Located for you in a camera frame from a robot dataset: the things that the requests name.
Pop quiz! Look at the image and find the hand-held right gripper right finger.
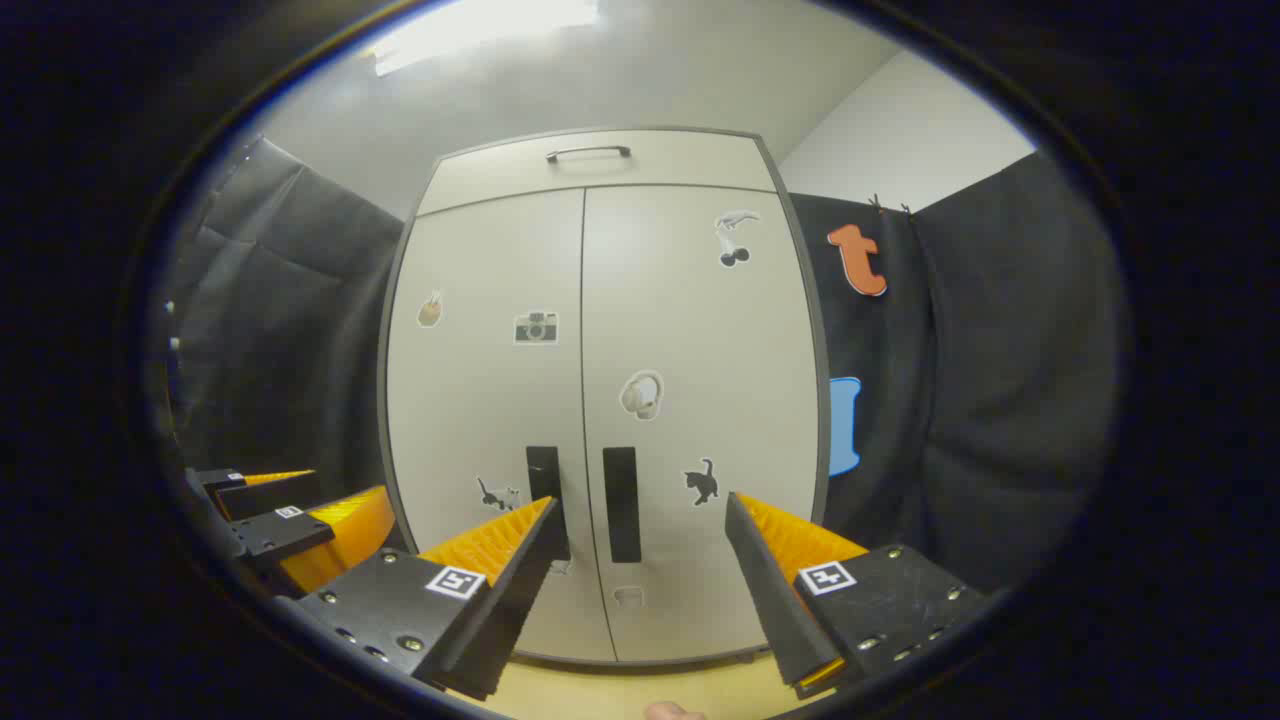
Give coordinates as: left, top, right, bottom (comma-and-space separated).
724, 490, 989, 701

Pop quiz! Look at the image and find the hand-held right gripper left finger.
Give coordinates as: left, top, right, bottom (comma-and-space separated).
297, 495, 571, 703

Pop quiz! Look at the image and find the ceiling light panel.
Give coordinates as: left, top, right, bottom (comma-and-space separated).
365, 0, 601, 79

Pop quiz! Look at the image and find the black backdrop cloth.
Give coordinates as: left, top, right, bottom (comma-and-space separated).
165, 135, 1126, 601

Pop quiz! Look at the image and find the black door handle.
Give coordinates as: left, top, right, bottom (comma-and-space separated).
526, 446, 571, 563
602, 447, 642, 564

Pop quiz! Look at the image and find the white double-door shoe cabinet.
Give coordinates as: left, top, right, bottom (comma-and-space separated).
378, 126, 833, 669

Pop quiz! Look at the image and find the white cabinet door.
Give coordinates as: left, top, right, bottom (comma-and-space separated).
582, 185, 829, 663
385, 188, 616, 663

